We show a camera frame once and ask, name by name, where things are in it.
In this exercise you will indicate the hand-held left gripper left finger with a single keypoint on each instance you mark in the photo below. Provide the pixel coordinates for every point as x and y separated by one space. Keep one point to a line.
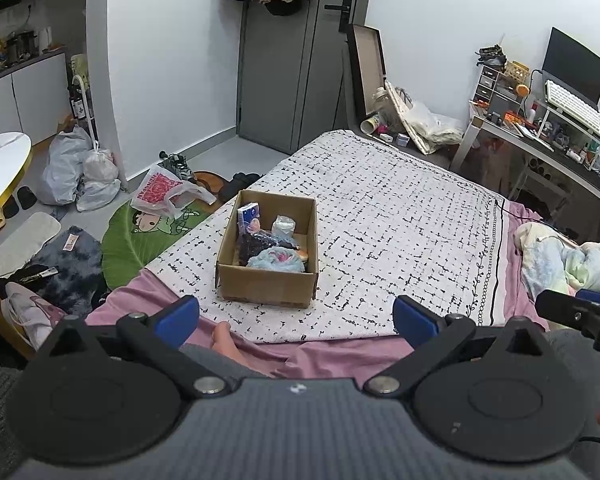
180 317

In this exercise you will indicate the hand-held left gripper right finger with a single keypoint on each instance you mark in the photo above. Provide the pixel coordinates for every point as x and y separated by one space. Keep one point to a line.
415 320

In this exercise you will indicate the brown cardboard box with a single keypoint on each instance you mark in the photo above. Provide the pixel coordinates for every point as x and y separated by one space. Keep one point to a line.
265 287

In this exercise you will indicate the black items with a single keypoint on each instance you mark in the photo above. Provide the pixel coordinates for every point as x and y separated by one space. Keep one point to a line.
252 249

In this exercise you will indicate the blue tissue pack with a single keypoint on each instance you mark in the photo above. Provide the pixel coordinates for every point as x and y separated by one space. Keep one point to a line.
249 216

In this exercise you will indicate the white and denim cloth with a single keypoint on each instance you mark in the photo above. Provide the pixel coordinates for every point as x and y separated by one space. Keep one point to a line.
283 226

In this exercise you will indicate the crumpled pale blanket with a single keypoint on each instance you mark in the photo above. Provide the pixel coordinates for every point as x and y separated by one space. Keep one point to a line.
555 260

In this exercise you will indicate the person's bare foot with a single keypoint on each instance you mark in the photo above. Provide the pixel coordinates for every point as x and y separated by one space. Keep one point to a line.
227 342

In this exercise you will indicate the green leaf-shaped rug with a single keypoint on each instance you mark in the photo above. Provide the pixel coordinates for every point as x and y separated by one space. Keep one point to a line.
130 250

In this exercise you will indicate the white black-flecked blanket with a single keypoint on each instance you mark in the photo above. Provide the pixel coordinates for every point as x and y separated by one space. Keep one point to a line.
390 220

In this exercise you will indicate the grey fluffy plush toy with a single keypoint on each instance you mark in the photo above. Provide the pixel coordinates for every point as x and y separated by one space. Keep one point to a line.
275 260

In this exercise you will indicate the grey fluffy rug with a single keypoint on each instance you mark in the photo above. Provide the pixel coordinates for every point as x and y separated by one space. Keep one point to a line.
75 270

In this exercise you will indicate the pink printed plastic bag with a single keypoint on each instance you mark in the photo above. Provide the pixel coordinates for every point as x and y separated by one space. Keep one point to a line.
155 190

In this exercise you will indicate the white stool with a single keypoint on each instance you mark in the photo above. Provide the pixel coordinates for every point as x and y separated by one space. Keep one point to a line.
540 180

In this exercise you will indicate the brown slipper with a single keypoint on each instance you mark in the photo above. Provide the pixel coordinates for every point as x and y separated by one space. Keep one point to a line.
207 180

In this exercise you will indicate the black sandals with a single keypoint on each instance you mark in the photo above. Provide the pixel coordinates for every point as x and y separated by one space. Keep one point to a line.
237 185

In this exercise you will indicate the white desk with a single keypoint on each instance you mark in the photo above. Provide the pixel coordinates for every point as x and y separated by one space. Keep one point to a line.
555 160

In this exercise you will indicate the flat white plastic bag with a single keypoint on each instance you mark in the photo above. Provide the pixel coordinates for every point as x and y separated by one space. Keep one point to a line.
97 195

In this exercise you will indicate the grey sneakers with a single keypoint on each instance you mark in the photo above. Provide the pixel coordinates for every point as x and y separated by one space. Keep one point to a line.
175 167

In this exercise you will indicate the pink and white bag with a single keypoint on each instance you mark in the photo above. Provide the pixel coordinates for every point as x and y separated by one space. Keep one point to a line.
30 310

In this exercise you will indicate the tied white plastic bag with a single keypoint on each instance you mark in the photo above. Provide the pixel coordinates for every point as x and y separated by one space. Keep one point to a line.
100 165

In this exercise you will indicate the white floor mat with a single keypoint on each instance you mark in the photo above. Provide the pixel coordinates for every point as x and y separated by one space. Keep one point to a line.
25 240

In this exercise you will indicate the large grey-white plastic bag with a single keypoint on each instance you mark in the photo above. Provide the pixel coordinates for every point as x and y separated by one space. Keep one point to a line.
65 165

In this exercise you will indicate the white keyboard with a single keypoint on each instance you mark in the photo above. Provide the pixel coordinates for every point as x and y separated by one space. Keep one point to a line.
575 107

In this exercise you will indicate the cream tote bag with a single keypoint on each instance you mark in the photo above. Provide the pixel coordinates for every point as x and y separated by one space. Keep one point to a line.
430 127

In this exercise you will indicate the black slippers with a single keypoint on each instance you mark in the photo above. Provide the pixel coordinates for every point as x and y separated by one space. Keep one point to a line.
26 197

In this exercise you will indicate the white bottle with red cap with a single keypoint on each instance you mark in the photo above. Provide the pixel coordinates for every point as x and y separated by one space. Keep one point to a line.
532 112

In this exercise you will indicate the paper cup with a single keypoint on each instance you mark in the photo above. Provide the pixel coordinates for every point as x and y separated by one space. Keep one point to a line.
371 122

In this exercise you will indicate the orange round ornament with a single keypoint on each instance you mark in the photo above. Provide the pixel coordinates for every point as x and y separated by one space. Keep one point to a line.
521 91

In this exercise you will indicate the black computer monitor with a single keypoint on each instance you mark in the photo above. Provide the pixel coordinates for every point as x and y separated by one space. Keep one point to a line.
575 67

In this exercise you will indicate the white narrow shelf trolley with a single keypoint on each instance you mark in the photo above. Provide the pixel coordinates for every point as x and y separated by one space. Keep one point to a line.
82 105

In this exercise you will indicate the grey desktop drawer organiser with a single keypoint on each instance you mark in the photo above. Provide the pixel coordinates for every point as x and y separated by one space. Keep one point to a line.
487 85

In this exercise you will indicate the round white marble table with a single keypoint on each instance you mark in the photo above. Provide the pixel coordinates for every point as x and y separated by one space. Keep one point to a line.
0 160

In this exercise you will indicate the grey door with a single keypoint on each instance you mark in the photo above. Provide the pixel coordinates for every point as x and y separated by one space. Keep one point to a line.
285 85

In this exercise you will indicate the brown framed board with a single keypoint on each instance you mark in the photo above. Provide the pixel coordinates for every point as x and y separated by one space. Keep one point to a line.
367 65

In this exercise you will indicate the white kitchen cabinet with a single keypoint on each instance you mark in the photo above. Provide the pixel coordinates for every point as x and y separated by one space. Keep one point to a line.
30 95

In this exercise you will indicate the paper towel roll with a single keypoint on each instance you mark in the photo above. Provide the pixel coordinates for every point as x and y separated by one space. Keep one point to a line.
45 39

